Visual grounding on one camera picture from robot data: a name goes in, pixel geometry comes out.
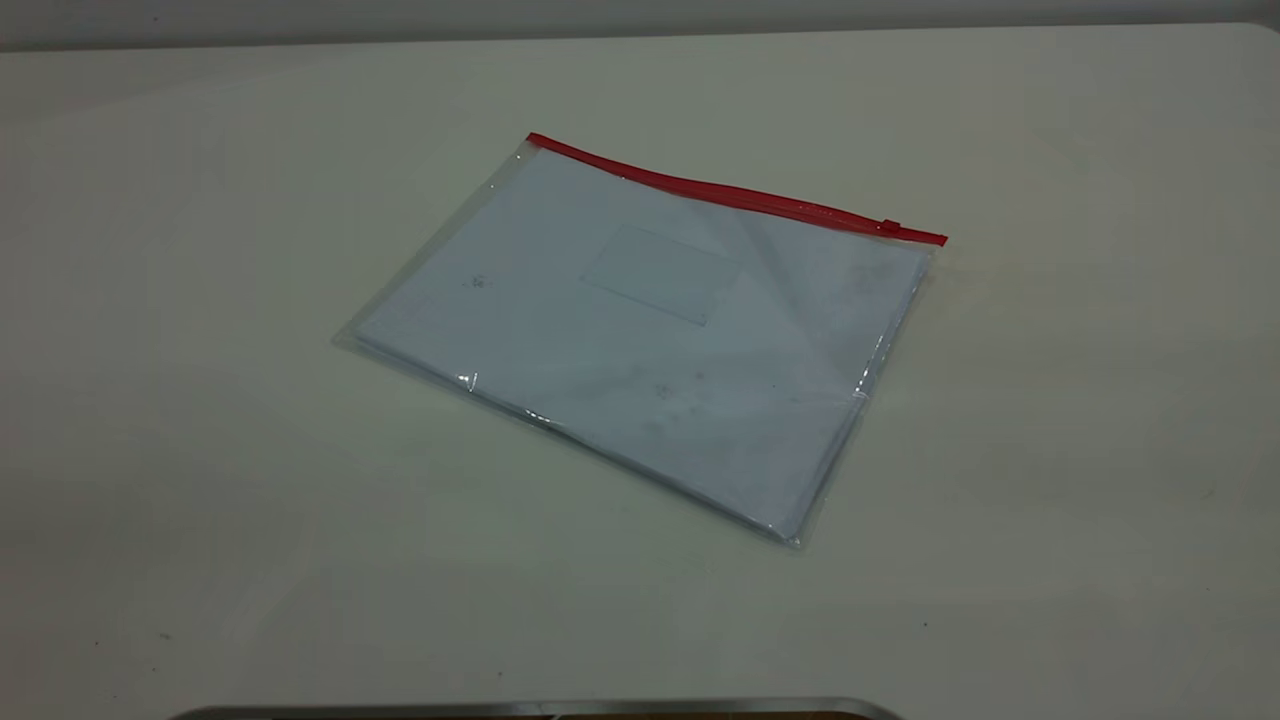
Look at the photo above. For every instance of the transparent zip bag red zipper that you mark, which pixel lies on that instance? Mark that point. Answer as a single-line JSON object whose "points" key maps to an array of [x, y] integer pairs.
{"points": [[640, 200]]}

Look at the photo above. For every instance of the silver metal rim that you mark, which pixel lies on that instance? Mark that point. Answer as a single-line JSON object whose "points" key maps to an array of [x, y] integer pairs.
{"points": [[540, 710]]}

